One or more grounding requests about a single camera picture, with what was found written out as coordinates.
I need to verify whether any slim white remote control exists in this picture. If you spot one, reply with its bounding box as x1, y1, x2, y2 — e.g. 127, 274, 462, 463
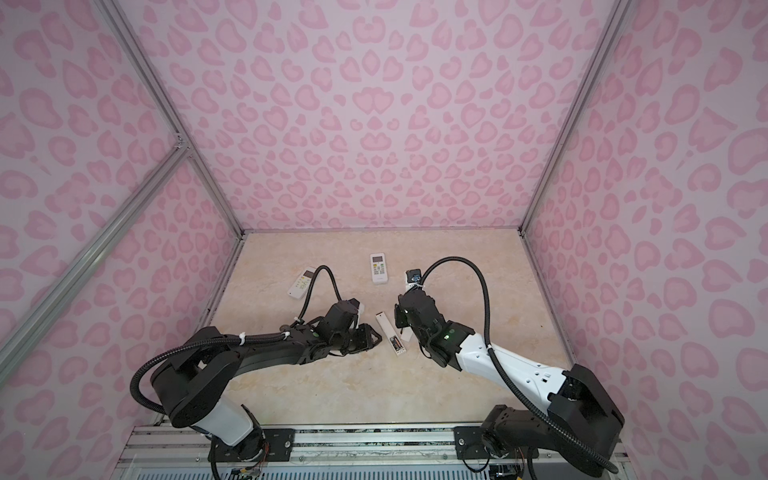
375, 312, 407, 356

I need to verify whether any black mounting plate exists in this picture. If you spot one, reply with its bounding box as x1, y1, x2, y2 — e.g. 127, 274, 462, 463
452, 426, 494, 461
207, 427, 295, 463

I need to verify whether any aluminium front rail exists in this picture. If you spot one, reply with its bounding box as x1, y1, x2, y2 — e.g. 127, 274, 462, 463
113, 422, 634, 480

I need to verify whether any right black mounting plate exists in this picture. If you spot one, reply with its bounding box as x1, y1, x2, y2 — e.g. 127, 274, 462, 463
452, 426, 494, 461

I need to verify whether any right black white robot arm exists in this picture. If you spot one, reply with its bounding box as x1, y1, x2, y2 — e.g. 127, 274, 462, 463
394, 287, 625, 478

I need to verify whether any aluminium diagonal frame bar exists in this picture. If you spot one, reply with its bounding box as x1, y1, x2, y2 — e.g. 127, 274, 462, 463
1, 141, 189, 385

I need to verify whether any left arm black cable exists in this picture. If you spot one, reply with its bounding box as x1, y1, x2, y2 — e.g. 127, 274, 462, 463
296, 264, 344, 325

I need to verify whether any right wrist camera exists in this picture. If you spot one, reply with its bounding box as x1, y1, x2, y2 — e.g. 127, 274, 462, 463
405, 269, 422, 291

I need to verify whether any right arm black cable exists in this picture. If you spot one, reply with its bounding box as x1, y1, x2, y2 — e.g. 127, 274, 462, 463
418, 256, 619, 475

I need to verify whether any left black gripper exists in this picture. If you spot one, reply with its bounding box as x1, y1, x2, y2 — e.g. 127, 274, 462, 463
333, 323, 386, 354

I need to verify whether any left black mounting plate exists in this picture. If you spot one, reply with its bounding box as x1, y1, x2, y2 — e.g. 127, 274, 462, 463
207, 427, 295, 463

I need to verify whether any white remote centre back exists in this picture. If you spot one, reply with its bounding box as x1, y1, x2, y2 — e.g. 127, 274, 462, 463
370, 253, 389, 285

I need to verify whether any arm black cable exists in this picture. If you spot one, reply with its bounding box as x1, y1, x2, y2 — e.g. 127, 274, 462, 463
418, 256, 619, 475
296, 264, 344, 325

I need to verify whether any white remote angled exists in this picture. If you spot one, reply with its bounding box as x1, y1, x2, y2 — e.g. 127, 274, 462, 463
288, 268, 315, 300

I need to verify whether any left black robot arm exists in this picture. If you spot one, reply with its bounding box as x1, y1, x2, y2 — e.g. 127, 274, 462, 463
130, 299, 383, 459

